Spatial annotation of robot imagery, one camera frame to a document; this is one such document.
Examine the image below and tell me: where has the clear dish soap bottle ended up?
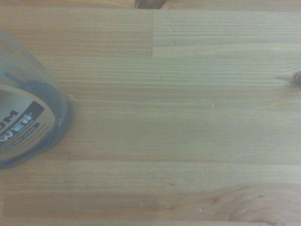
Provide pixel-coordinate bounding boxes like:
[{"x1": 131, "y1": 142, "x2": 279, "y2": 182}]
[{"x1": 0, "y1": 30, "x2": 73, "y2": 170}]

